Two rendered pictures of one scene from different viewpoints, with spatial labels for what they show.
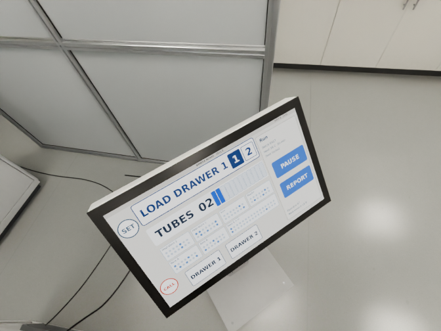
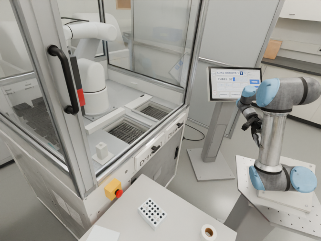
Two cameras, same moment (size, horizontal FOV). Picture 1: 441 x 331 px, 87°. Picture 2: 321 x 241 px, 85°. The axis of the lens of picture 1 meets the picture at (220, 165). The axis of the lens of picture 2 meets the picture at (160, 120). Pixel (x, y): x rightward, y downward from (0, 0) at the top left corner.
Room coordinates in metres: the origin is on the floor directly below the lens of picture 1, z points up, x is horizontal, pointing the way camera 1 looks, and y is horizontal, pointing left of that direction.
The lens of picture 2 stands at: (-1.41, 0.24, 1.65)
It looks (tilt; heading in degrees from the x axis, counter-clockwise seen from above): 35 degrees down; 14
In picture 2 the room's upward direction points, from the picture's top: 5 degrees clockwise
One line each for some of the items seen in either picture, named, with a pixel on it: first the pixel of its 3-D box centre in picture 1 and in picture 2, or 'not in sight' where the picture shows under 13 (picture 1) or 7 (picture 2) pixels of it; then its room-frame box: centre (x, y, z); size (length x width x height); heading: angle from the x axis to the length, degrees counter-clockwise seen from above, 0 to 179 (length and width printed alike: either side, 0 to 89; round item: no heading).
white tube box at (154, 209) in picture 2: not in sight; (152, 213); (-0.98, 0.36, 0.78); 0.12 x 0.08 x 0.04; 64
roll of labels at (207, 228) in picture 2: not in sight; (208, 234); (-0.98, 0.08, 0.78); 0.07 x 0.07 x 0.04
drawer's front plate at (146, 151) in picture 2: not in sight; (151, 150); (-0.66, 0.48, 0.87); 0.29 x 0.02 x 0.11; 164
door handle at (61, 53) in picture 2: not in sight; (66, 85); (-1.08, 0.59, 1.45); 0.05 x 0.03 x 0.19; 74
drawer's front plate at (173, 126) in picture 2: not in sight; (175, 126); (-0.36, 0.39, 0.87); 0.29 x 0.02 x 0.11; 164
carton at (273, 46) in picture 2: not in sight; (266, 48); (2.52, -0.69, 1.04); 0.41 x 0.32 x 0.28; 70
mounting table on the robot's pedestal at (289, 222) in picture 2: not in sight; (272, 194); (-0.59, -0.30, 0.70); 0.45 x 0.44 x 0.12; 90
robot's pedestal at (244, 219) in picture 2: not in sight; (249, 219); (-0.59, -0.28, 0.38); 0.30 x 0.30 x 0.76; 0
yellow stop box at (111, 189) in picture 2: not in sight; (113, 189); (-0.98, 0.56, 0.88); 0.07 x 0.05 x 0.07; 164
